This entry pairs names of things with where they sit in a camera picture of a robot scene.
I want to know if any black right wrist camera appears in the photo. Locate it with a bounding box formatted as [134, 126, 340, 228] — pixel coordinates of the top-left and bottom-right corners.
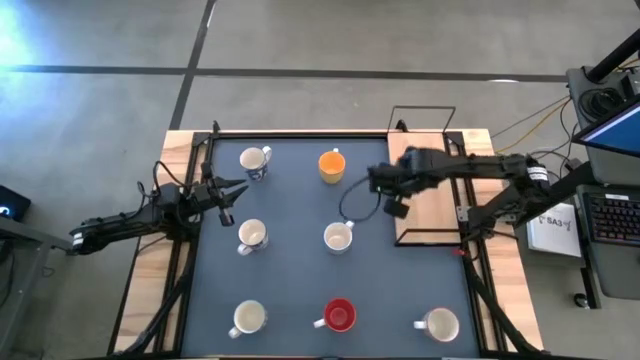
[383, 197, 411, 219]

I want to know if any black pole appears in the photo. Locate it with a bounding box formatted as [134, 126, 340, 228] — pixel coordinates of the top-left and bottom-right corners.
[585, 29, 640, 84]

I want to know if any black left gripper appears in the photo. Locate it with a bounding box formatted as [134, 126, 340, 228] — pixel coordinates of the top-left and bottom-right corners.
[192, 177, 250, 211]

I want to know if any black right gripper cable loop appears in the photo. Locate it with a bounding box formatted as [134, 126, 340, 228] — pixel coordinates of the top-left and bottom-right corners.
[338, 174, 382, 224]

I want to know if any coiled black cable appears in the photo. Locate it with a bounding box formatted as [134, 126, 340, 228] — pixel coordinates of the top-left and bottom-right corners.
[578, 87, 625, 120]

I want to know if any black diagonal strut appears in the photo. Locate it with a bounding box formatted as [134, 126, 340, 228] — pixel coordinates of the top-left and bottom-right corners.
[517, 160, 597, 229]

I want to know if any white mug with reddish outside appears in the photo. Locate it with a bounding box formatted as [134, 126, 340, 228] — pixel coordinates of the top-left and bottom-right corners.
[413, 306, 461, 344]

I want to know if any black device with blue light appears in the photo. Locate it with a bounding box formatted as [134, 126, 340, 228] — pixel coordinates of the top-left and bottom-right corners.
[0, 184, 32, 224]

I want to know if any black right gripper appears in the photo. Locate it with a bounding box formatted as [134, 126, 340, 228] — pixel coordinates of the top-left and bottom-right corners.
[368, 147, 444, 199]

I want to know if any black keyboard with coloured keys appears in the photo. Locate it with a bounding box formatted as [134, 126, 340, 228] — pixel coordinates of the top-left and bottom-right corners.
[582, 192, 640, 247]

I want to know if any yellow cable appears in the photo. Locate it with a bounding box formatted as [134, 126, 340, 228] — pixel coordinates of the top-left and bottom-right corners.
[494, 97, 574, 154]

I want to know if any laptop with blue screen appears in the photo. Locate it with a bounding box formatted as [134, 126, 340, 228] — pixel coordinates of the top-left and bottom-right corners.
[572, 97, 640, 159]

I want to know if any teal-rimmed red striped mug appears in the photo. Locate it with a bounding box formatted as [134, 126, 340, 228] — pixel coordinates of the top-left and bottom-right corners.
[227, 299, 269, 340]

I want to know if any grey metal stand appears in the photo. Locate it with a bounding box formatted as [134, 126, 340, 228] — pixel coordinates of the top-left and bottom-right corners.
[0, 215, 82, 359]

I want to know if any orange mug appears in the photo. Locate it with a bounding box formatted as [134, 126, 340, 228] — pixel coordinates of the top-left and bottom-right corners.
[317, 147, 347, 185]

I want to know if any black aluminium table frame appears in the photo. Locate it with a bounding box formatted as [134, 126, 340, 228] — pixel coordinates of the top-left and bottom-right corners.
[107, 119, 546, 360]

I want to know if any grey equipment cart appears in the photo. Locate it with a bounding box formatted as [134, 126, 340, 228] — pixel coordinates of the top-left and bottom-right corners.
[565, 64, 640, 301]

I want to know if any plain white mug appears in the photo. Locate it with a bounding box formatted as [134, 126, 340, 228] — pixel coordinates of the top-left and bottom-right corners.
[322, 220, 356, 255]

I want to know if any red mug with white handle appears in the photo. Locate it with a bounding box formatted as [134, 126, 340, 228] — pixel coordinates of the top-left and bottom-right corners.
[313, 297, 358, 334]

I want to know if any grey table mat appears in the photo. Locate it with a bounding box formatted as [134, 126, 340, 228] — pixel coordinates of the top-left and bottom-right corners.
[180, 137, 481, 359]

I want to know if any blue floral white mug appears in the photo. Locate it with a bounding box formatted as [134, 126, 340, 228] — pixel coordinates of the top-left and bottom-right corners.
[238, 145, 274, 182]

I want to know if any white SA3 labelled box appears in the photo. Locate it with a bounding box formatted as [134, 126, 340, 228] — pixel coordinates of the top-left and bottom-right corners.
[526, 202, 584, 259]

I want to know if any red white lattice mug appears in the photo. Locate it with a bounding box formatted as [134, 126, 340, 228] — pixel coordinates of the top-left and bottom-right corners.
[236, 218, 270, 257]

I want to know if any wooden tray with black handles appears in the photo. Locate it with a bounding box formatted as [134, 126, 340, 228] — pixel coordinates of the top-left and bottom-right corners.
[387, 105, 463, 248]

